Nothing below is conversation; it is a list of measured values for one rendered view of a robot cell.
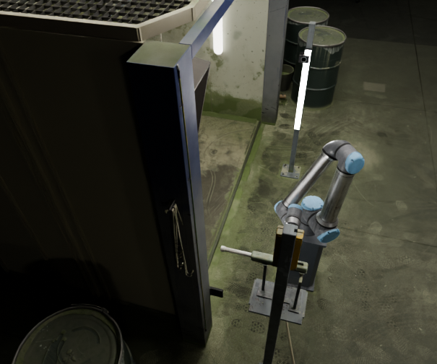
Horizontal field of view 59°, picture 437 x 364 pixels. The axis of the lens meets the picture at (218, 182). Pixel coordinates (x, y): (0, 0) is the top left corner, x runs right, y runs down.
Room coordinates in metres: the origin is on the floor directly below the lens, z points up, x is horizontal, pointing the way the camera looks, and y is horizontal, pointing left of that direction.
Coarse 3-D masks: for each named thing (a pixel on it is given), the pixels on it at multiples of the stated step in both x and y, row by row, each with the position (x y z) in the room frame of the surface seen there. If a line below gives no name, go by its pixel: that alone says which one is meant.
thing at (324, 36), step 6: (306, 30) 4.74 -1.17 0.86; (318, 30) 4.73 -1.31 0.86; (324, 30) 4.72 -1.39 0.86; (330, 30) 4.71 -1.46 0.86; (336, 30) 4.70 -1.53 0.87; (300, 36) 4.57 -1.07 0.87; (306, 36) 4.58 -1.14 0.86; (318, 36) 4.56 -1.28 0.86; (324, 36) 4.55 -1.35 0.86; (330, 36) 4.55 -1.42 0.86; (336, 36) 4.55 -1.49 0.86; (342, 36) 4.53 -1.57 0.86; (318, 42) 4.41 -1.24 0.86; (324, 42) 4.40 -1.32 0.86; (330, 42) 4.40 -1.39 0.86; (336, 42) 4.39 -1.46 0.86
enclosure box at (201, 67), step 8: (192, 64) 2.43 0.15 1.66; (200, 64) 2.45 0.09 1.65; (208, 64) 2.46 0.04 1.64; (200, 72) 2.35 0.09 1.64; (208, 72) 2.49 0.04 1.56; (200, 80) 2.28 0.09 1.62; (200, 88) 2.53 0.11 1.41; (200, 96) 2.53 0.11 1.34; (200, 104) 2.54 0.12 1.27; (200, 112) 2.54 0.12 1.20; (200, 120) 2.53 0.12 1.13
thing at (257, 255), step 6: (222, 246) 1.29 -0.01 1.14; (234, 252) 1.26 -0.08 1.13; (240, 252) 1.25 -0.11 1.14; (246, 252) 1.25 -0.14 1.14; (252, 252) 1.25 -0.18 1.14; (258, 252) 1.24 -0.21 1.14; (252, 258) 1.21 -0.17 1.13; (258, 258) 1.21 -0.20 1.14; (264, 258) 1.20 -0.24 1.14; (270, 258) 1.20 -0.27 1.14; (270, 264) 1.19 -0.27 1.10; (300, 264) 1.15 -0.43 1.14; (306, 264) 1.15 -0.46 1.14; (300, 270) 1.13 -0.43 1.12; (306, 270) 1.13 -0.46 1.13
